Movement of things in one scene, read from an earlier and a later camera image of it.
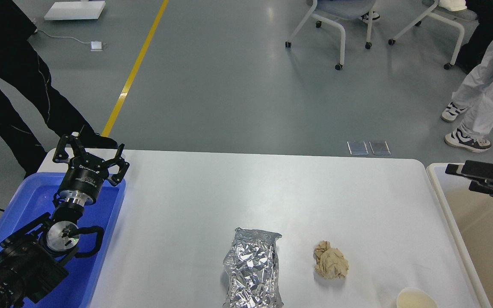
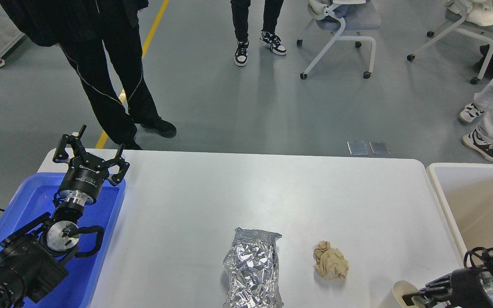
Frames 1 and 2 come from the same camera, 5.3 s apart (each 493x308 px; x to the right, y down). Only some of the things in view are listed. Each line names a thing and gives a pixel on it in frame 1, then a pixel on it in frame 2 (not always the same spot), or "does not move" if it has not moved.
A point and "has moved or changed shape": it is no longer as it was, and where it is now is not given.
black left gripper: (86, 173) does not move
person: (1, 30) to (82, 29)
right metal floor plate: (379, 147) does not move
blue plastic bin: (36, 196) does not move
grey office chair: (455, 17) to (489, 34)
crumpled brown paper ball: (331, 263) does not move
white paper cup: (414, 297) has moved or changed shape
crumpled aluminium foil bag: (252, 264) does not move
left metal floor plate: (357, 147) does not move
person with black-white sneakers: (364, 17) to (272, 10)
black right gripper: (489, 178) to (474, 287)
